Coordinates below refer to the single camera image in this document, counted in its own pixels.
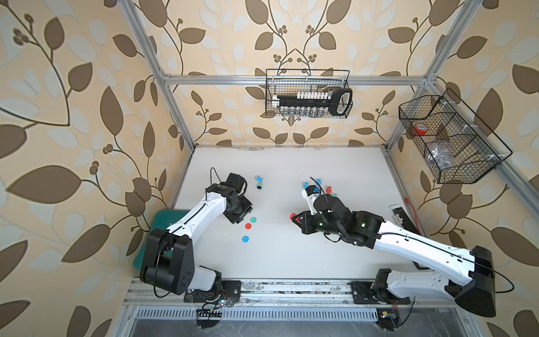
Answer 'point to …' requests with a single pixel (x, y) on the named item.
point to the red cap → (248, 225)
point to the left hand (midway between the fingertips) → (247, 209)
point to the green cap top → (253, 220)
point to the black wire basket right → (460, 147)
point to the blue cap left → (245, 239)
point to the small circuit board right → (388, 318)
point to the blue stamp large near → (259, 178)
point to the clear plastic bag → (441, 154)
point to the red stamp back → (292, 215)
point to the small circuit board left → (208, 318)
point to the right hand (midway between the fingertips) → (293, 219)
